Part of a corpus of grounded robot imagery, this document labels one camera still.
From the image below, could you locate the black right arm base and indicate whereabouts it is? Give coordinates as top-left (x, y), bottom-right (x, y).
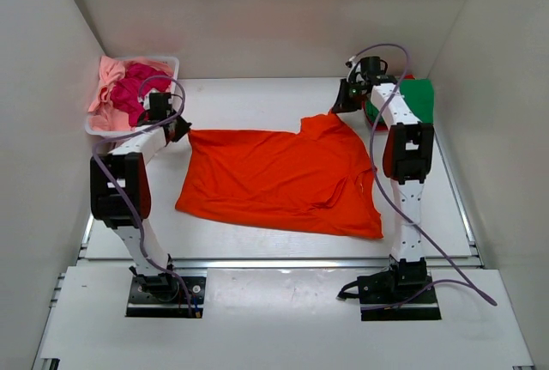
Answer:
top-left (337, 258), bottom-right (442, 322)

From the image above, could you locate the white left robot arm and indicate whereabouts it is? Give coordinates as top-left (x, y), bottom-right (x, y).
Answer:
top-left (90, 93), bottom-right (191, 300)

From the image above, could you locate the orange t-shirt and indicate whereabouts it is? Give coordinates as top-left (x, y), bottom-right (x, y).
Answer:
top-left (175, 113), bottom-right (383, 240)

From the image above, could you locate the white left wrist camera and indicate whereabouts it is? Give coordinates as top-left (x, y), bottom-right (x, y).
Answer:
top-left (138, 92), bottom-right (152, 110)

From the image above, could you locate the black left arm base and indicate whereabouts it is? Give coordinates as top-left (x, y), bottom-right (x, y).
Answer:
top-left (125, 267), bottom-right (207, 319)

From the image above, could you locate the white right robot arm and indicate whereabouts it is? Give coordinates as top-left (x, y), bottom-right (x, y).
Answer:
top-left (331, 56), bottom-right (434, 264)

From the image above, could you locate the white plastic basket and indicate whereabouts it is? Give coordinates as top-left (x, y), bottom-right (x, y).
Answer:
top-left (84, 55), bottom-right (180, 139)

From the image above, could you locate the light pink t-shirt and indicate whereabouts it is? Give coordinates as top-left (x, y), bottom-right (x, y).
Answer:
top-left (87, 55), bottom-right (177, 133)

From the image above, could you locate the folded red t-shirt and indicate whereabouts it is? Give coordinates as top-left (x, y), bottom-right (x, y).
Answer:
top-left (365, 76), bottom-right (420, 129)

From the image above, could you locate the folded green t-shirt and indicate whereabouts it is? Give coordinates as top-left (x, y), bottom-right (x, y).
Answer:
top-left (364, 79), bottom-right (436, 126)

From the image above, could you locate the magenta t-shirt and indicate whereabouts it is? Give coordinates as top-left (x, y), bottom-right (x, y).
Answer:
top-left (110, 62), bottom-right (173, 128)

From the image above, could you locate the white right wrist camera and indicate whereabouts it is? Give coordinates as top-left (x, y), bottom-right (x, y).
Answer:
top-left (345, 56), bottom-right (360, 77)

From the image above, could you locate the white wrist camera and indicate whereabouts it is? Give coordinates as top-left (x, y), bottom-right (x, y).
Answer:
top-left (345, 56), bottom-right (360, 77)
top-left (138, 92), bottom-right (152, 110)

